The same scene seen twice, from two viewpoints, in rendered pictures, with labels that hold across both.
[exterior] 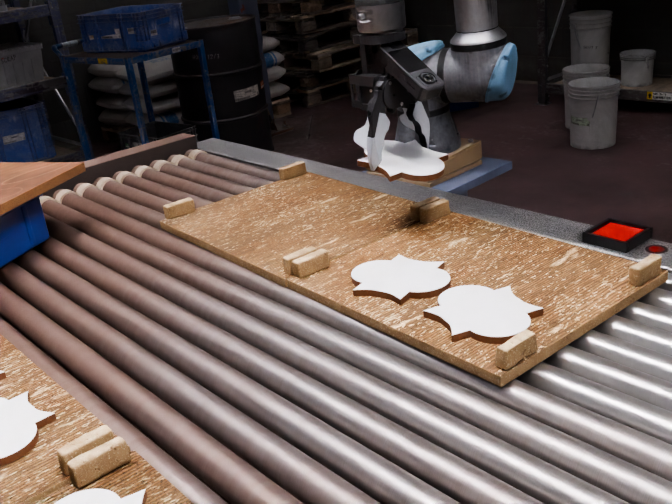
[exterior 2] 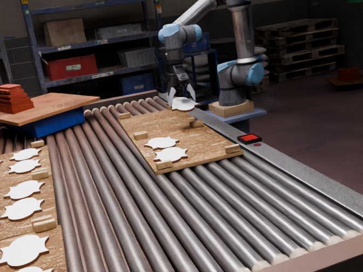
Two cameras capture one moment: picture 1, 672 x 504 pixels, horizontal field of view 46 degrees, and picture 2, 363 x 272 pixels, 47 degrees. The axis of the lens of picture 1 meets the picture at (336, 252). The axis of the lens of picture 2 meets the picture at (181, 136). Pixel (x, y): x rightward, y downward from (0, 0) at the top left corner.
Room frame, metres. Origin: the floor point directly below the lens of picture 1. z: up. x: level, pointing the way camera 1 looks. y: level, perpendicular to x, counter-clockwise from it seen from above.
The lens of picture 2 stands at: (-0.49, -0.77, 1.51)
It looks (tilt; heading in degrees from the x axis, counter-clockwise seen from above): 18 degrees down; 21
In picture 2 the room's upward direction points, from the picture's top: 7 degrees counter-clockwise
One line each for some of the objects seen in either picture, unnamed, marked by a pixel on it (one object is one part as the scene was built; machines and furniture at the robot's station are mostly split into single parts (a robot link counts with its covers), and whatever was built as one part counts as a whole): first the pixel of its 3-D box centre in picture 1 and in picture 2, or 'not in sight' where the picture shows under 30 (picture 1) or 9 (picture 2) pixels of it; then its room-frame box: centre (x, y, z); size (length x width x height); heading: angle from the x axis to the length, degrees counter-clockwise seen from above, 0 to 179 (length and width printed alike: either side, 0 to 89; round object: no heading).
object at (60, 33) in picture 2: not in sight; (64, 32); (4.65, 2.79, 1.26); 0.49 x 0.38 x 0.34; 138
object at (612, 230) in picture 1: (617, 235); (249, 138); (1.13, -0.44, 0.92); 0.06 x 0.06 x 0.01; 39
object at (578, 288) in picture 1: (468, 280); (183, 147); (1.02, -0.18, 0.93); 0.41 x 0.35 x 0.02; 37
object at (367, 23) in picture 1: (379, 18); (174, 55); (1.25, -0.11, 1.27); 0.08 x 0.08 x 0.05
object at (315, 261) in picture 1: (311, 263); (141, 136); (1.10, 0.04, 0.95); 0.06 x 0.02 x 0.03; 127
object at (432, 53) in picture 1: (422, 74); (229, 73); (1.73, -0.23, 1.09); 0.13 x 0.12 x 0.14; 62
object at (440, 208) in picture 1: (434, 210); (197, 124); (1.26, -0.17, 0.95); 0.06 x 0.02 x 0.03; 127
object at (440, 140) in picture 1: (425, 126); (231, 94); (1.74, -0.23, 0.97); 0.15 x 0.15 x 0.10
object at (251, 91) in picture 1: (221, 89); (229, 71); (5.29, 0.63, 0.44); 0.59 x 0.59 x 0.88
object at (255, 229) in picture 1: (297, 219); (158, 123); (1.35, 0.06, 0.93); 0.41 x 0.35 x 0.02; 36
